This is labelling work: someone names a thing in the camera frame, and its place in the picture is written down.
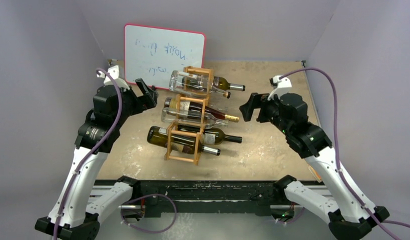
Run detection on clear square glass bottle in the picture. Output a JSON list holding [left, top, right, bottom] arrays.
[[169, 70, 231, 99]]

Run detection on clear round glass bottle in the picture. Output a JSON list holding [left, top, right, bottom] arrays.
[[161, 107, 229, 129]]

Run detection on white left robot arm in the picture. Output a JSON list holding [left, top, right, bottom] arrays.
[[35, 78, 159, 240]]

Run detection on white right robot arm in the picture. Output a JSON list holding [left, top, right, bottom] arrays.
[[239, 92, 390, 240]]

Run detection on red wine bottle gold cap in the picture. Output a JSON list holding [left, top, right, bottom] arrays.
[[164, 97, 239, 123]]

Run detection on green bottle silver cap top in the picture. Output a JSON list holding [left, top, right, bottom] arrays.
[[184, 74, 246, 94]]

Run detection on green bottle silver cap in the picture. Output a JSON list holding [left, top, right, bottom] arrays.
[[146, 125, 221, 157], [184, 74, 246, 94]]

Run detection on green bottle silver cap front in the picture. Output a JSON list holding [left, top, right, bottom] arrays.
[[146, 125, 221, 157]]

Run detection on wooden wine rack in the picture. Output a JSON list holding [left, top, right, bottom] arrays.
[[163, 66, 214, 165]]

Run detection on green bottle black neck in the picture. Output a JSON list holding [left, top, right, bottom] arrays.
[[177, 125, 243, 145]]

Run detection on pink-framed whiteboard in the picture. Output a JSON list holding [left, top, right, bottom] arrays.
[[124, 23, 206, 90]]

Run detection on orange circuit board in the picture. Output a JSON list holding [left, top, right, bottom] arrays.
[[308, 165, 323, 183]]

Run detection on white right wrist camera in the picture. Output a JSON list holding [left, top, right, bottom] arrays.
[[267, 75, 292, 101]]

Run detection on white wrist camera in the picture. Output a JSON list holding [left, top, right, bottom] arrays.
[[96, 65, 130, 91], [267, 75, 292, 101]]

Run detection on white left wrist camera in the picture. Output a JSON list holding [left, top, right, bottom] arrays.
[[96, 65, 130, 91]]

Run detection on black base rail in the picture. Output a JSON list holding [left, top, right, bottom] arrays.
[[119, 175, 295, 218]]

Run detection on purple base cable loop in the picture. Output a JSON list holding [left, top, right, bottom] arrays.
[[120, 193, 178, 235]]

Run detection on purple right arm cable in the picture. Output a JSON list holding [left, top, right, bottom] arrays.
[[279, 67, 410, 240]]

